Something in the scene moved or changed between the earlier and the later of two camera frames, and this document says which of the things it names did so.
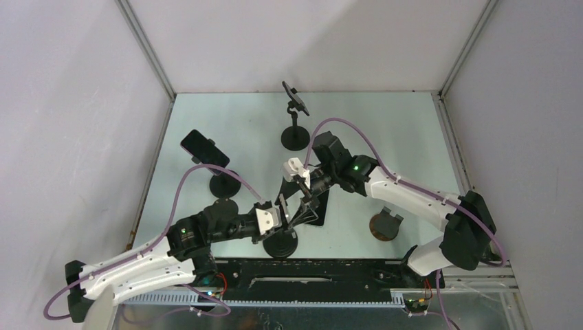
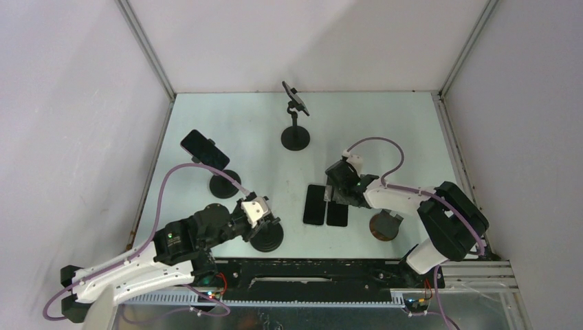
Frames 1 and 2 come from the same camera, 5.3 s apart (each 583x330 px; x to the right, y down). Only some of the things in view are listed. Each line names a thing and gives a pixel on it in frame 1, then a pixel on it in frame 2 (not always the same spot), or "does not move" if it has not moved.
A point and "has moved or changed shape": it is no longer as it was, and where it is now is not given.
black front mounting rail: (219, 279) does not move
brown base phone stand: (385, 226) does not move
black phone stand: (282, 244) has moved or changed shape
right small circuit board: (416, 306) does not move
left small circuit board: (216, 295) does not move
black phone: (283, 219) -> (337, 214)
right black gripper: (306, 212) -> (337, 196)
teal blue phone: (320, 210) does not move
